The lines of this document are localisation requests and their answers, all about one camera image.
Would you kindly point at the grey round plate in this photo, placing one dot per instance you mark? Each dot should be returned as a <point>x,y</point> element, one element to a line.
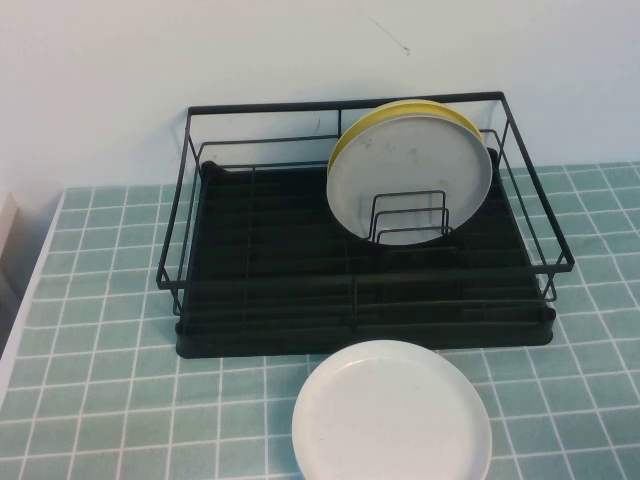
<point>400,165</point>

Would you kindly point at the yellow round plate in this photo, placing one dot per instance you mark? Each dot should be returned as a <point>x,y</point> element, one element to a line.
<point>350,131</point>

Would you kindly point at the white round plate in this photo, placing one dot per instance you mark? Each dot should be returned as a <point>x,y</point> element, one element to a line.
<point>390,420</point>

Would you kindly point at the black plastic drain tray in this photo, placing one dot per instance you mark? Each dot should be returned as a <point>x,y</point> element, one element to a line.
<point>280,250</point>

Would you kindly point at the teal grid tablecloth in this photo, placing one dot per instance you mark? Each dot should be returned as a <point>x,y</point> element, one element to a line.
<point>100,390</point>

